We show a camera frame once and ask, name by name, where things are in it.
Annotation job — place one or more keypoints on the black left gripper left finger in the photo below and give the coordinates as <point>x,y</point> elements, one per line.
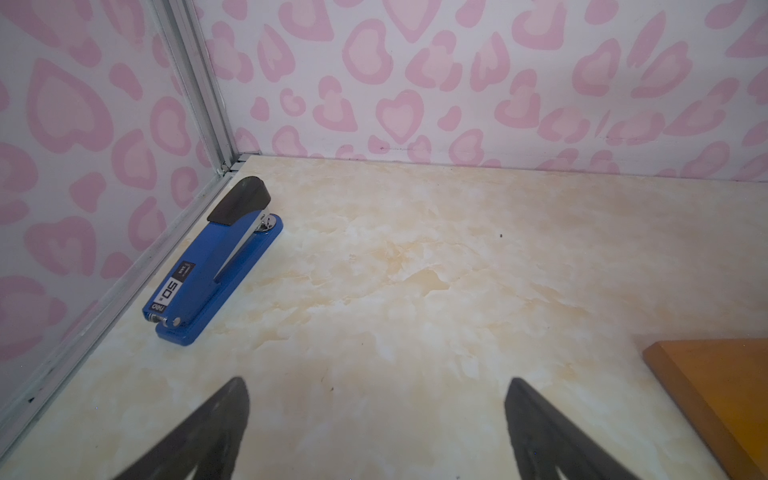
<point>203,446</point>

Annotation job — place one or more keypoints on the blue black stapler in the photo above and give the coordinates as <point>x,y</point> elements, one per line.
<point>238,232</point>

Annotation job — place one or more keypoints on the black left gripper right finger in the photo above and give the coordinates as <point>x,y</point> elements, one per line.
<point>547,445</point>

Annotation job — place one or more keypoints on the wooden rack base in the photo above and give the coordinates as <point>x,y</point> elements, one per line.
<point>720,385</point>

